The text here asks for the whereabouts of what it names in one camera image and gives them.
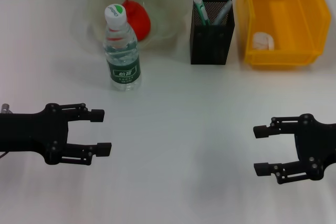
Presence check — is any red-orange fruit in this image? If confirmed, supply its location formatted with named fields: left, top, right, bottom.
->
left=121, top=0, right=152, bottom=42

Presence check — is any green label water bottle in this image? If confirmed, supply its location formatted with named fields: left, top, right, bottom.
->
left=104, top=4, right=142, bottom=92

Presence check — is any yellow plastic bin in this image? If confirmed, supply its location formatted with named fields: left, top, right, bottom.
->
left=237, top=0, right=332, bottom=71

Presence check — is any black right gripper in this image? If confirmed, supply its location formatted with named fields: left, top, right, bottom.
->
left=253, top=113, right=336, bottom=185

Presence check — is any grey marker pen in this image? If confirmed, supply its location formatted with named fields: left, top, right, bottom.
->
left=212, top=0, right=233, bottom=26

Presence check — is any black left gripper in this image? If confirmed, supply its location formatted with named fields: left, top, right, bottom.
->
left=0, top=102, right=112, bottom=166

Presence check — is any green utility knife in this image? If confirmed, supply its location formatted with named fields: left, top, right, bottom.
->
left=193, top=0, right=212, bottom=26

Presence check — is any white paper ball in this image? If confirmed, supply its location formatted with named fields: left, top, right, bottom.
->
left=252, top=31, right=275, bottom=50

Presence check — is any translucent glass fruit bowl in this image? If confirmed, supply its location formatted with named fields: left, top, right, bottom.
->
left=86, top=0, right=188, bottom=52

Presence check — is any black mesh pen holder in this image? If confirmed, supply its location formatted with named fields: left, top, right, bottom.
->
left=190, top=0, right=235, bottom=65

